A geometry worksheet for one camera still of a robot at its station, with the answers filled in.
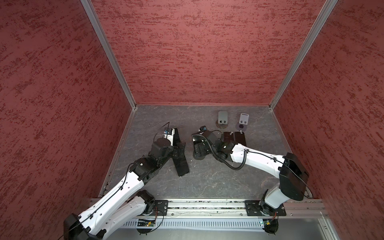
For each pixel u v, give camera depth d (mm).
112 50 894
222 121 1033
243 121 1031
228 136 1029
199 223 710
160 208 742
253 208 736
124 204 569
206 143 611
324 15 738
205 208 758
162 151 536
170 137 650
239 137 1010
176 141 949
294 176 427
